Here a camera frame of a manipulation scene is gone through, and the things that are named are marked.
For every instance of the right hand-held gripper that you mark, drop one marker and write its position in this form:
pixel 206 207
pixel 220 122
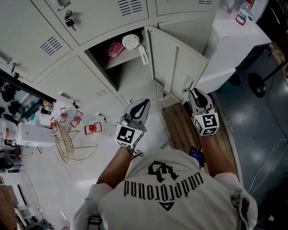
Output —
pixel 208 123

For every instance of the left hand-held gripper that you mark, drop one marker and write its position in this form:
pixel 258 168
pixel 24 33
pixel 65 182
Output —
pixel 127 137

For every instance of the grey metal locker door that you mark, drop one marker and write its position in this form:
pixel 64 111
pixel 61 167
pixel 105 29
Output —
pixel 171 67

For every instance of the white metal locker cabinet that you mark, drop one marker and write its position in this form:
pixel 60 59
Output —
pixel 94 22

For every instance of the person's left forearm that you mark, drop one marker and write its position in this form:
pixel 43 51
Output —
pixel 114 168

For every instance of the person's right forearm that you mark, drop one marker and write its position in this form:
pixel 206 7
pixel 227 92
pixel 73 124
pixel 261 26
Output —
pixel 216 157

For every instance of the wooden slat platform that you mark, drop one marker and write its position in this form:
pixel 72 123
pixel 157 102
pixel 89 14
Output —
pixel 180 125

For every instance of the person's left white shoe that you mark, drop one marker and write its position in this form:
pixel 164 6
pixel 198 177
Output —
pixel 167 147

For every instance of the black phone with blue screen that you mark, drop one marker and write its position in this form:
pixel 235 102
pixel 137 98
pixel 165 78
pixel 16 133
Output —
pixel 196 155

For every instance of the white printed tag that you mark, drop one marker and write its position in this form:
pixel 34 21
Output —
pixel 143 55

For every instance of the pink bag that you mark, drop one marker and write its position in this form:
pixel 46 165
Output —
pixel 114 49

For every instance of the white round cup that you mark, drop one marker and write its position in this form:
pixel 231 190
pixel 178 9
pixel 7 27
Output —
pixel 130 42

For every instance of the large white block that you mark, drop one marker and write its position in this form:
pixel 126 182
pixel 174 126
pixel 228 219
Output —
pixel 225 29

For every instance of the yellow red can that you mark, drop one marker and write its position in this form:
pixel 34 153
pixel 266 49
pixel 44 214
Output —
pixel 47 103

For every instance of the dark bottle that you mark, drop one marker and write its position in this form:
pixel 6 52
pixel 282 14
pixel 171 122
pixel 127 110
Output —
pixel 46 111

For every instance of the person's white printed t-shirt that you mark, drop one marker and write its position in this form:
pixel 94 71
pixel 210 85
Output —
pixel 171 206

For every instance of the clear bottle red cap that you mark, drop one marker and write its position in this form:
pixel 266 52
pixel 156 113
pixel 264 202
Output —
pixel 243 13

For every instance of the white flat box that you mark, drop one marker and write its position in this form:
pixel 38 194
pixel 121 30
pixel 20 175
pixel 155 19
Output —
pixel 33 134

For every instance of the clear plastic jug red label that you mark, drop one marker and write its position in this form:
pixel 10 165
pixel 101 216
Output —
pixel 7 132

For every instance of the black round fan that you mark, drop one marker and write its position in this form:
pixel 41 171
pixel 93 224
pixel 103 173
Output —
pixel 7 162

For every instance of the white ribbed heater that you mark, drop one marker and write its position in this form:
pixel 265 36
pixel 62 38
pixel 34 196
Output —
pixel 10 179

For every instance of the black pedestal fan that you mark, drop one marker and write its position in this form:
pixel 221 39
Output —
pixel 257 85

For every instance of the black metal window frame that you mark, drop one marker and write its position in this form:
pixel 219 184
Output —
pixel 27 86

